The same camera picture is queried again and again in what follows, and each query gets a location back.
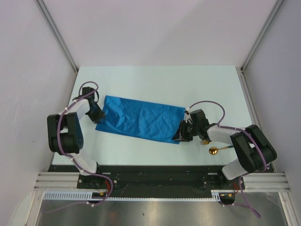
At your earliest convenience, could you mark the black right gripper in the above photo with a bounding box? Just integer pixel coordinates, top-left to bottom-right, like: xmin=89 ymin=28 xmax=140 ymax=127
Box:
xmin=172 ymin=120 xmax=199 ymax=142

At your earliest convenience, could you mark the blue cloth napkin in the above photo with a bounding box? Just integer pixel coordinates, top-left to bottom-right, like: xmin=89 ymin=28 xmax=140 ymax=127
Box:
xmin=95 ymin=96 xmax=185 ymax=144

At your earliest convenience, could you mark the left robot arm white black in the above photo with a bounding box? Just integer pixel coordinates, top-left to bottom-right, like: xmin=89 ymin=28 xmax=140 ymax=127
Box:
xmin=47 ymin=87 xmax=105 ymax=188

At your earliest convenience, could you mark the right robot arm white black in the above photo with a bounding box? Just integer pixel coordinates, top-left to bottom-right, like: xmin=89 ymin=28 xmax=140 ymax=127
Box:
xmin=172 ymin=109 xmax=277 ymax=189

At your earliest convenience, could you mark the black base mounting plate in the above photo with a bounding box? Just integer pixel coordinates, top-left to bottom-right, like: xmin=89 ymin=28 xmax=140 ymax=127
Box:
xmin=48 ymin=164 xmax=275 ymax=198

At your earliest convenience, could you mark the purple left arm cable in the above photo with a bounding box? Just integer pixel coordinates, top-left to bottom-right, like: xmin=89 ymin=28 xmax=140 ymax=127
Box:
xmin=44 ymin=81 xmax=113 ymax=212

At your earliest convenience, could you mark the gold fork green handle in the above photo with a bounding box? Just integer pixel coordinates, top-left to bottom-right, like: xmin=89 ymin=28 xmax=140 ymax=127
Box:
xmin=200 ymin=140 xmax=210 ymax=145

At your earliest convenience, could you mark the gold spoon green handle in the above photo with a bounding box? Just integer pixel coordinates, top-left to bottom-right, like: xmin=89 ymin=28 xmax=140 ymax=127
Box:
xmin=208 ymin=145 xmax=233 ymax=155

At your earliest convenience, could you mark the white slotted cable duct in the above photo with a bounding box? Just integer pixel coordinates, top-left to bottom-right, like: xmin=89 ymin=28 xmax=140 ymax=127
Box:
xmin=43 ymin=191 xmax=223 ymax=202

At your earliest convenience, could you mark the aluminium front frame rail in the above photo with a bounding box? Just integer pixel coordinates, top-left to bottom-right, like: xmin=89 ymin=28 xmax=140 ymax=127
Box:
xmin=34 ymin=172 xmax=291 ymax=192

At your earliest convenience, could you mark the right aluminium corner post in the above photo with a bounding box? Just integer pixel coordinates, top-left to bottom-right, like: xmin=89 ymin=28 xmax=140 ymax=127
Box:
xmin=241 ymin=0 xmax=285 ymax=71

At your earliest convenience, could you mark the aluminium corner post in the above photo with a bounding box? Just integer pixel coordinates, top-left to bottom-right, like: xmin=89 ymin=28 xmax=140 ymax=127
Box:
xmin=241 ymin=0 xmax=285 ymax=71
xmin=34 ymin=0 xmax=79 ymax=73

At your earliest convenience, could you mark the left aluminium corner post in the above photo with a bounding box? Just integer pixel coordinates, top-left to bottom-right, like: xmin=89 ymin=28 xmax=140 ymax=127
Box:
xmin=34 ymin=0 xmax=79 ymax=73

